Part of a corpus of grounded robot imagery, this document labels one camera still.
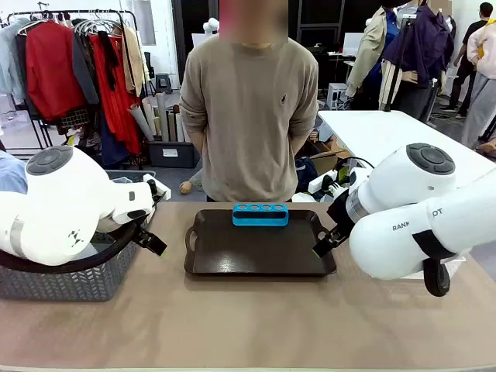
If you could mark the dark blue bag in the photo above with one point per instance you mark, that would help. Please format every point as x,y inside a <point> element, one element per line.
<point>306,174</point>

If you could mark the plaid bag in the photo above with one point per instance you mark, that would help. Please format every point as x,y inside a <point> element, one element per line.
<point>73,118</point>

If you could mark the dark brown serving tray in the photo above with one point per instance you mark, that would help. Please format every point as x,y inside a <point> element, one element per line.
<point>255,244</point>

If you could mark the mannequin in beige trench coat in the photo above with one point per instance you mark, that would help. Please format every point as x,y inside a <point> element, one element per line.
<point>368,50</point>

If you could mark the person in black clothes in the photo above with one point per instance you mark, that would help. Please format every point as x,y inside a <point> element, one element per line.
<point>463,89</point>

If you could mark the beige garment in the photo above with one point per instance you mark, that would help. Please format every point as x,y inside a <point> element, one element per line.
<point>133,62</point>

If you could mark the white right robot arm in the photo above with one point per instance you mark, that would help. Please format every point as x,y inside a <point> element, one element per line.
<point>407,232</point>

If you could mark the red jacket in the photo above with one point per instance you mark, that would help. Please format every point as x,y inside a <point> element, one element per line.
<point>54,69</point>

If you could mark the grey basket without label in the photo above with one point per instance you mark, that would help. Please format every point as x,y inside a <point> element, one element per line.
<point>58,286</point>

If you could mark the white table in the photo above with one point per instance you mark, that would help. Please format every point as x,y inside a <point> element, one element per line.
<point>379,131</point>

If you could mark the red dress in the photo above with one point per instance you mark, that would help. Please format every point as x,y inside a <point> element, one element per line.
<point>116,116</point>

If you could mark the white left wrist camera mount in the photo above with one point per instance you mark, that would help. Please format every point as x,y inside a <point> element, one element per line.
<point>162,186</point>

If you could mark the dark grey garment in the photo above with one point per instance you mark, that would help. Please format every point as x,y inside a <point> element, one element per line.
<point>83,73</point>

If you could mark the person's right forearm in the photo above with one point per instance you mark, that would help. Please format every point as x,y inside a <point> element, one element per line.
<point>193,133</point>

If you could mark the person in beige sweater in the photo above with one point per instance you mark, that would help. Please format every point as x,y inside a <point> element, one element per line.
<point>248,116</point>

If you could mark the cream paper roll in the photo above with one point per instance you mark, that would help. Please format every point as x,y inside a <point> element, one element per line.
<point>153,112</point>

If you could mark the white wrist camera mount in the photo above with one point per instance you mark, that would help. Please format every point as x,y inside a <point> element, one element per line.
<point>162,186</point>
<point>325,183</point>

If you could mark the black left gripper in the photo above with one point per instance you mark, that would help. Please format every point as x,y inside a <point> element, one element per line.
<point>153,193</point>

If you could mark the light grey garment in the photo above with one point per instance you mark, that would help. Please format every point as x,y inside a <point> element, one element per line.
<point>9,62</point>

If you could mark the cardboard box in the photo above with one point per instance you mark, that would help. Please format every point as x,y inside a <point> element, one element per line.
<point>327,159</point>

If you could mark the black step stool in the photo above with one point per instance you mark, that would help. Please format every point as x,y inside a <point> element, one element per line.
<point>164,82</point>

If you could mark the black metal clothes rack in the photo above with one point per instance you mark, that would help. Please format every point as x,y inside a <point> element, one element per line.
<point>77,12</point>

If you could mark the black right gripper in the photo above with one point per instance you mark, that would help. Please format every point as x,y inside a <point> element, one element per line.
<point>340,213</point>

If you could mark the grey basket with label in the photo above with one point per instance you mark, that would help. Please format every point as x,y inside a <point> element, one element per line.
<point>116,173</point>

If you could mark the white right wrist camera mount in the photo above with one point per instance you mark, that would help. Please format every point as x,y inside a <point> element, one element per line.
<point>325,183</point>

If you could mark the tan paper roll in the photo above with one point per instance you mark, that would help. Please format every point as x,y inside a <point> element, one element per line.
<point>172,126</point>

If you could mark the person in cream hoodie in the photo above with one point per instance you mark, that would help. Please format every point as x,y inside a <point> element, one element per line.
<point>482,100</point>

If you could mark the light blue garment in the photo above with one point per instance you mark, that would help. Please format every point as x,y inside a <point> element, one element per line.
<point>11,174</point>

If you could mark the white monitor back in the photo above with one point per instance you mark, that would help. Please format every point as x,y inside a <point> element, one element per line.
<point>353,42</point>

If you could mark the black scarf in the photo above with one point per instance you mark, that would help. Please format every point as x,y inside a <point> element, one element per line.
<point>110,58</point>

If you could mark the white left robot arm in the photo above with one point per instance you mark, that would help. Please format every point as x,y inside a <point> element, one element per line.
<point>58,201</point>

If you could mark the dark grey storage bin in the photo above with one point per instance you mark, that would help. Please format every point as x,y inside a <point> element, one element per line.
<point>172,155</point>

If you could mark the white paper roll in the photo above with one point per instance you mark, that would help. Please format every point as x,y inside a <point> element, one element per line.
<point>140,123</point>

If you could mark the mannequin in purple jacket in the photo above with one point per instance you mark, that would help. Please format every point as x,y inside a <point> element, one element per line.
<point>422,46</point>

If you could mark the blue test tube rack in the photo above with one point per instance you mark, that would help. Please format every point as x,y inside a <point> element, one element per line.
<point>260,217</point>

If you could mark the white computer tower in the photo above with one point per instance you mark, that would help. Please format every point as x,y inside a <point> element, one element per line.
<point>337,95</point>

